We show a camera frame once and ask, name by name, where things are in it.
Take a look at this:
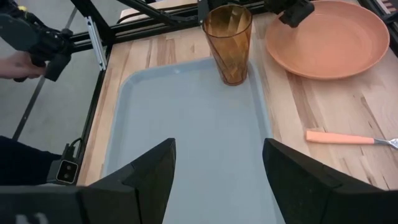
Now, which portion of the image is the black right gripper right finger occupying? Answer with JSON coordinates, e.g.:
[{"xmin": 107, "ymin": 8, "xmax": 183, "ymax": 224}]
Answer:
[{"xmin": 262, "ymin": 138, "xmax": 398, "ymax": 224}]

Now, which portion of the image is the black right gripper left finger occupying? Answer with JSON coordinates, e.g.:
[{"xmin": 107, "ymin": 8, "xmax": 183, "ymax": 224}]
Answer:
[{"xmin": 77, "ymin": 138, "xmax": 177, "ymax": 224}]

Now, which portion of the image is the orange plastic plate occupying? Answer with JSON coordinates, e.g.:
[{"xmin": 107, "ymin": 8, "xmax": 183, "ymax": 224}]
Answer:
[{"xmin": 264, "ymin": 0, "xmax": 391, "ymax": 81}]

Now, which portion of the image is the fork with orange handle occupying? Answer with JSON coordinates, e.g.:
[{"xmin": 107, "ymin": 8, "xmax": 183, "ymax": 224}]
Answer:
[{"xmin": 305, "ymin": 129, "xmax": 398, "ymax": 151}]

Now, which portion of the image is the amber plastic cup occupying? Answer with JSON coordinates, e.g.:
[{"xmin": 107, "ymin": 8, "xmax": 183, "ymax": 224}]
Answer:
[{"xmin": 201, "ymin": 3, "xmax": 253, "ymax": 86}]

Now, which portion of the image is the grey-blue plastic tray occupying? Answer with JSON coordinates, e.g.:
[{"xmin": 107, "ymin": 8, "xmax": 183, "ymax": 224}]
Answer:
[{"xmin": 102, "ymin": 57, "xmax": 285, "ymax": 224}]

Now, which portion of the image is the person's leg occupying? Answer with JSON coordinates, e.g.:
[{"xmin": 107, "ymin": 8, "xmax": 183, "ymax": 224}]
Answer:
[{"xmin": 0, "ymin": 135, "xmax": 62, "ymax": 187}]

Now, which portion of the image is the person's hand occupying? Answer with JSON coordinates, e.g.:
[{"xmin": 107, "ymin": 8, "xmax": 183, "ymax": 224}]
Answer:
[{"xmin": 0, "ymin": 51, "xmax": 47, "ymax": 82}]

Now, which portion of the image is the small grey camera box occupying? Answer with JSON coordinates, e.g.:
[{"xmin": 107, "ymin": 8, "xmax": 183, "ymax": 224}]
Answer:
[{"xmin": 46, "ymin": 138, "xmax": 83, "ymax": 186}]

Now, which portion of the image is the silver metal bracket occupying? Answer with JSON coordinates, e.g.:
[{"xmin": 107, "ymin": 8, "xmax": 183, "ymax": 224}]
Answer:
[{"xmin": 84, "ymin": 16, "xmax": 107, "ymax": 71}]

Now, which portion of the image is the black teleoperation handle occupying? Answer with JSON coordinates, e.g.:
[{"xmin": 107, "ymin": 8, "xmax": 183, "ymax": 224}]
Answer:
[{"xmin": 0, "ymin": 0, "xmax": 75, "ymax": 83}]

